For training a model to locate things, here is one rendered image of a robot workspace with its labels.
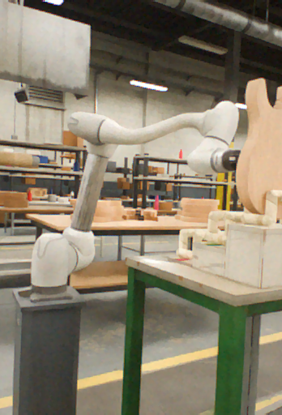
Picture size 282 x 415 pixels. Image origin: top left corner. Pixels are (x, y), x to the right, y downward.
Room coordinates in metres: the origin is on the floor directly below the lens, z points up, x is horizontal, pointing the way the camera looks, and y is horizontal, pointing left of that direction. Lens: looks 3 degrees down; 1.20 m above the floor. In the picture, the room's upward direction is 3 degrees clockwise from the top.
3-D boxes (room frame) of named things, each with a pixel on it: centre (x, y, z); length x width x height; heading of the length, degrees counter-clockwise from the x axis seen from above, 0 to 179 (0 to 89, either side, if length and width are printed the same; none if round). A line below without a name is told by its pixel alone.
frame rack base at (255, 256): (1.24, -0.42, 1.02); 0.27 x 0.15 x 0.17; 123
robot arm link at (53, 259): (1.75, 0.39, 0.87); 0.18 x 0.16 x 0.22; 159
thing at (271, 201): (1.15, -0.38, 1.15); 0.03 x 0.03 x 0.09
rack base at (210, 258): (1.37, -0.34, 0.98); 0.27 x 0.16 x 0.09; 123
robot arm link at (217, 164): (1.45, -0.30, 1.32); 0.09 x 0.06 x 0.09; 122
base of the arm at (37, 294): (1.73, 0.42, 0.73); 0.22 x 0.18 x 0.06; 115
